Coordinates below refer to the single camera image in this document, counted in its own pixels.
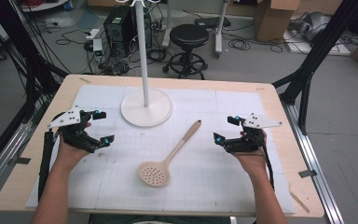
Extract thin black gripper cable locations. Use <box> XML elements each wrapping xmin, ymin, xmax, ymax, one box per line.
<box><xmin>259</xmin><ymin>144</ymin><xmax>276</xmax><ymax>191</ymax></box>

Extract aluminium rail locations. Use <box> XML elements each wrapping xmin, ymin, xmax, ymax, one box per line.
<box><xmin>0</xmin><ymin>102</ymin><xmax>45</xmax><ymax>203</ymax></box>
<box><xmin>281</xmin><ymin>101</ymin><xmax>344</xmax><ymax>224</ymax></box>

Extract beige slotted spoon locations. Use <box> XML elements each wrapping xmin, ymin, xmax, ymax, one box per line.
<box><xmin>138</xmin><ymin>119</ymin><xmax>202</xmax><ymax>188</ymax></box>

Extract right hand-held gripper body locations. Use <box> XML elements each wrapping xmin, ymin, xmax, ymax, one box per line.
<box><xmin>223</xmin><ymin>113</ymin><xmax>283</xmax><ymax>154</ymax></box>

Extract small white adapter box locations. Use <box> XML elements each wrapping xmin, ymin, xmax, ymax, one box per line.
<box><xmin>91</xmin><ymin>38</ymin><xmax>104</xmax><ymax>57</ymax></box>

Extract thin wooden stick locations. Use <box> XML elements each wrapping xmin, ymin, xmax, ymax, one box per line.
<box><xmin>288</xmin><ymin>189</ymin><xmax>310</xmax><ymax>215</ymax></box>

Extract black metal frame strut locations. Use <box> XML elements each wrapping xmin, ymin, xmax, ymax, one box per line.
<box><xmin>0</xmin><ymin>0</ymin><xmax>69</xmax><ymax>122</ymax></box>
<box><xmin>271</xmin><ymin>0</ymin><xmax>358</xmax><ymax>135</ymax></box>

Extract black sleeved gripper cable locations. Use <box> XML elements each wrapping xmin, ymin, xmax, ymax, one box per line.
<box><xmin>37</xmin><ymin>129</ymin><xmax>57</xmax><ymax>202</ymax></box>

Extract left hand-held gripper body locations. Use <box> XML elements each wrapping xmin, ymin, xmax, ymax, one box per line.
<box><xmin>47</xmin><ymin>105</ymin><xmax>103</xmax><ymax>154</ymax></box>

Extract grey bag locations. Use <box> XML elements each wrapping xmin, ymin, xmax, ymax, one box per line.
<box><xmin>288</xmin><ymin>11</ymin><xmax>333</xmax><ymax>43</ymax></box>

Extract flat black device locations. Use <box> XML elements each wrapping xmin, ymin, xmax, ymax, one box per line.
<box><xmin>194</xmin><ymin>16</ymin><xmax>232</xmax><ymax>29</ymax></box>

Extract white round table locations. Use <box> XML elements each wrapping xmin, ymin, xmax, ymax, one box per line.
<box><xmin>21</xmin><ymin>0</ymin><xmax>70</xmax><ymax>13</ymax></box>

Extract person's right hand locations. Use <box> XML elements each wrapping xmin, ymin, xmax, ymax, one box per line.
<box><xmin>231</xmin><ymin>130</ymin><xmax>270</xmax><ymax>179</ymax></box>

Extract white power strip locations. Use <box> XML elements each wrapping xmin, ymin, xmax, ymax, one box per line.
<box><xmin>85</xmin><ymin>28</ymin><xmax>101</xmax><ymax>41</ymax></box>

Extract white hook stand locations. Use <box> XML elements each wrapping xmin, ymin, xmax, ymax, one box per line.
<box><xmin>117</xmin><ymin>0</ymin><xmax>174</xmax><ymax>128</ymax></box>

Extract black round stool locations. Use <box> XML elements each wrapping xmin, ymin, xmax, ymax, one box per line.
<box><xmin>162</xmin><ymin>23</ymin><xmax>211</xmax><ymax>80</ymax></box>

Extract coiled black cable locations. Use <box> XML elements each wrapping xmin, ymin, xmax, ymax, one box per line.
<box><xmin>227</xmin><ymin>37</ymin><xmax>252</xmax><ymax>51</ymax></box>

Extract black computer tower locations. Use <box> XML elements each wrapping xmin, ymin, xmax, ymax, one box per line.
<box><xmin>103</xmin><ymin>6</ymin><xmax>153</xmax><ymax>59</ymax></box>

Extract open cardboard box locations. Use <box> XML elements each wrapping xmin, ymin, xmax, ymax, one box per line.
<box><xmin>253</xmin><ymin>0</ymin><xmax>301</xmax><ymax>43</ymax></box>

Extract black tape strip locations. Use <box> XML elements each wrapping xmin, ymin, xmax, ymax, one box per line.
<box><xmin>7</xmin><ymin>157</ymin><xmax>32</xmax><ymax>166</ymax></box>
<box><xmin>297</xmin><ymin>169</ymin><xmax>319</xmax><ymax>179</ymax></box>

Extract white flat board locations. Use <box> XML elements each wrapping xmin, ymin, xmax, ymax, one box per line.
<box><xmin>282</xmin><ymin>29</ymin><xmax>352</xmax><ymax>58</ymax></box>

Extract person's left hand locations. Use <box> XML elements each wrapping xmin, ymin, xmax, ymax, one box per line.
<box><xmin>54</xmin><ymin>121</ymin><xmax>92</xmax><ymax>173</ymax></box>

